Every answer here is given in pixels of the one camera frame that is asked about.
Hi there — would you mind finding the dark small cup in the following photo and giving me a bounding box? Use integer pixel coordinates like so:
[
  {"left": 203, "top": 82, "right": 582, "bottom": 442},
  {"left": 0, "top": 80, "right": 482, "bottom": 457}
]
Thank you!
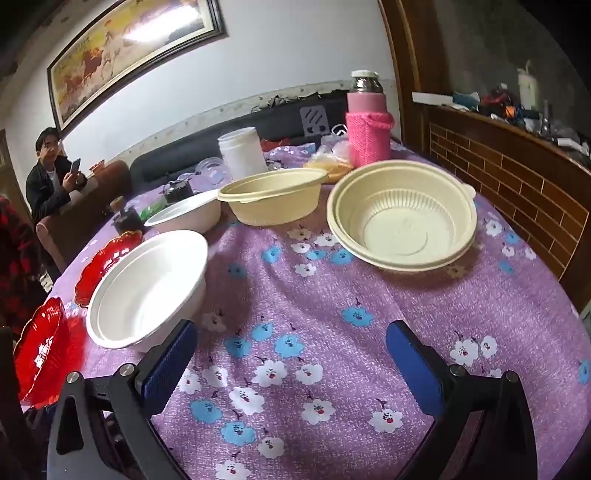
[{"left": 113, "top": 205, "right": 144, "bottom": 234}]

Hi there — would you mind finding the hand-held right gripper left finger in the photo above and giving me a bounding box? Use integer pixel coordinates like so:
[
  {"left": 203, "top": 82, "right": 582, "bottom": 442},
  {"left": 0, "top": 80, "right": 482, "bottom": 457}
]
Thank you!
[{"left": 46, "top": 319, "right": 198, "bottom": 480}]

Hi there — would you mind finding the flat white box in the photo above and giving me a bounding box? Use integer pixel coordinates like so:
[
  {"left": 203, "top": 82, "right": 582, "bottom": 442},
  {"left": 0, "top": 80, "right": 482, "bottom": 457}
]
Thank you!
[{"left": 412, "top": 92, "right": 455, "bottom": 106}]

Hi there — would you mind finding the white electric kettle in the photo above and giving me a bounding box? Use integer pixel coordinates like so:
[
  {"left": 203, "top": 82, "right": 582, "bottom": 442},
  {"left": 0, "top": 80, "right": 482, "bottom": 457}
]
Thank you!
[{"left": 517, "top": 60, "right": 543, "bottom": 112}]

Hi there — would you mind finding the white plastic jar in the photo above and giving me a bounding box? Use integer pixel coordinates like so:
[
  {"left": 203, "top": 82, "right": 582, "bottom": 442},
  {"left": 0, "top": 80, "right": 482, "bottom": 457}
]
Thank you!
[{"left": 218, "top": 127, "right": 269, "bottom": 178}]

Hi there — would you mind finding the purple floral tablecloth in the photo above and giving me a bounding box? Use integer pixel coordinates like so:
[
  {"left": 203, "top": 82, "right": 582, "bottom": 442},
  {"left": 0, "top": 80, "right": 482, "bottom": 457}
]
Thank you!
[{"left": 46, "top": 138, "right": 591, "bottom": 480}]

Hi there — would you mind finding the framed horse painting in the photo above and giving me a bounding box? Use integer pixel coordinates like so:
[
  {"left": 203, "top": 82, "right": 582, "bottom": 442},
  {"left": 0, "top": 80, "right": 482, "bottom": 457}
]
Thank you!
[{"left": 47, "top": 0, "right": 227, "bottom": 132}]

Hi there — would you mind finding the brown armchair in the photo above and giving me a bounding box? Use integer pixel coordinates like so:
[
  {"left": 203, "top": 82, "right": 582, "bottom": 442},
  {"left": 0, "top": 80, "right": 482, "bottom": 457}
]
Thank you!
[{"left": 36, "top": 160, "right": 132, "bottom": 273}]

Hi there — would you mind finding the beige ribbed plastic bowl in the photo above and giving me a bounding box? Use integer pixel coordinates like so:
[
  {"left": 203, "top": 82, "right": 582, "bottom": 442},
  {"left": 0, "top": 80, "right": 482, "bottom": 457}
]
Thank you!
[
  {"left": 332, "top": 161, "right": 477, "bottom": 271},
  {"left": 326, "top": 175, "right": 462, "bottom": 273},
  {"left": 217, "top": 167, "right": 329, "bottom": 227}
]

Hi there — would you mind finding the wooden door frame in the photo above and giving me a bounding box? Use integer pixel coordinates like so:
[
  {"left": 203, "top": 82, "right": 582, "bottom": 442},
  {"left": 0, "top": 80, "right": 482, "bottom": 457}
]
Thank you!
[{"left": 379, "top": 0, "right": 426, "bottom": 144}]

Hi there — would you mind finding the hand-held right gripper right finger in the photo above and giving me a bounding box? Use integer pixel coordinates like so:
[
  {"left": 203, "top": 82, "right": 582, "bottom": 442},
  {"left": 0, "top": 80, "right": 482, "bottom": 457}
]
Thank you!
[{"left": 385, "top": 320, "right": 539, "bottom": 480}]

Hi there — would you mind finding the pink knit-sleeved thermos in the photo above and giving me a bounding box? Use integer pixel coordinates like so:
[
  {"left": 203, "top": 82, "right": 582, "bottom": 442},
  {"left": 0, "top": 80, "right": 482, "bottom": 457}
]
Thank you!
[{"left": 345, "top": 70, "right": 395, "bottom": 168}]

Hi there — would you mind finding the clear glass jar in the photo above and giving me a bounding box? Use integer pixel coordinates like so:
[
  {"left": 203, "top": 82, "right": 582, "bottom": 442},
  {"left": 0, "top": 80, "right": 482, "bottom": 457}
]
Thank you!
[{"left": 196, "top": 157, "right": 227, "bottom": 183}]

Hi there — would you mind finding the plastic bag of food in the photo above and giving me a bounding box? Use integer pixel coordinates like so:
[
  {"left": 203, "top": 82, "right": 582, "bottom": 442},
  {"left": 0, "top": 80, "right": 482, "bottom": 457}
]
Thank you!
[{"left": 305, "top": 134, "right": 356, "bottom": 183}]

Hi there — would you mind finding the red gold-rimmed plate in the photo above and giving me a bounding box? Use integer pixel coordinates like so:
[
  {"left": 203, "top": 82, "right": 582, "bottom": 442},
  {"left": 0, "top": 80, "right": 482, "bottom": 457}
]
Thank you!
[
  {"left": 14, "top": 296, "right": 86, "bottom": 409},
  {"left": 75, "top": 229, "right": 144, "bottom": 308}
]

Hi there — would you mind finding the black leather sofa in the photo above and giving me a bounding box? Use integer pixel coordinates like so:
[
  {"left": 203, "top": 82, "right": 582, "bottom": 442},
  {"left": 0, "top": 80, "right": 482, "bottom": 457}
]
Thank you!
[{"left": 129, "top": 95, "right": 352, "bottom": 185}]

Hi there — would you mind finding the white disposable bowl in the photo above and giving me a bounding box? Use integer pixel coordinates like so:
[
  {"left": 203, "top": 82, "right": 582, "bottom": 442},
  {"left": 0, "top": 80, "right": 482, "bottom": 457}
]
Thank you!
[
  {"left": 85, "top": 230, "right": 209, "bottom": 350},
  {"left": 144, "top": 189, "right": 222, "bottom": 235}
]

